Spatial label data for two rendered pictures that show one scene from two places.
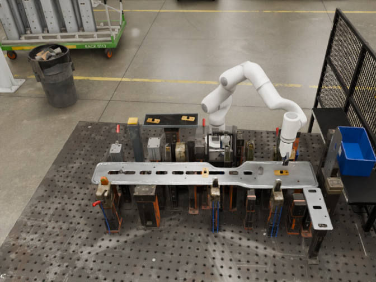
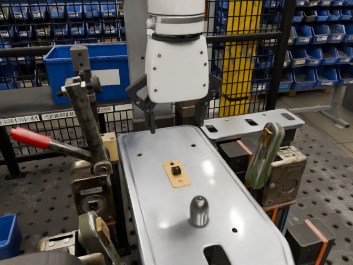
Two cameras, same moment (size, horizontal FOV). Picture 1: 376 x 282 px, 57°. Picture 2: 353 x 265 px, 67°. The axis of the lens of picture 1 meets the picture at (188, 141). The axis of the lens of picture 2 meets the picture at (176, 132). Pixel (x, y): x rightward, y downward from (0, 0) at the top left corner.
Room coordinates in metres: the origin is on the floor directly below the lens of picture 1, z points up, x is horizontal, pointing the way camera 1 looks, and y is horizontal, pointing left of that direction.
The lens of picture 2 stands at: (1.63, -0.16, 1.35)
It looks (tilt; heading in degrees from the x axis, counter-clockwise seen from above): 30 degrees down; 248
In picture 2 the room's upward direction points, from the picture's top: straight up
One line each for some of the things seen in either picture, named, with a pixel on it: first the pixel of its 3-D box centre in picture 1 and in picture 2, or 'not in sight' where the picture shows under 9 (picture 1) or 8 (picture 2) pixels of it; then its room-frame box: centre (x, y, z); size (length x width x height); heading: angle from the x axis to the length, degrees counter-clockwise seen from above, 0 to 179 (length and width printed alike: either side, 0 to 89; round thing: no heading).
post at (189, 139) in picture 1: (191, 160); not in sight; (1.72, -0.02, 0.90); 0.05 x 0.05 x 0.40; 85
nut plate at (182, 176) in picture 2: (281, 172); (176, 171); (1.46, -0.56, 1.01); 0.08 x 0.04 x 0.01; 85
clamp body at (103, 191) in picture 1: (109, 207); not in sight; (1.37, 0.50, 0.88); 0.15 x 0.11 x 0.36; 175
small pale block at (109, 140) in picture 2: (287, 172); (116, 202); (1.58, -0.65, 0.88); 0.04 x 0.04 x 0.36; 85
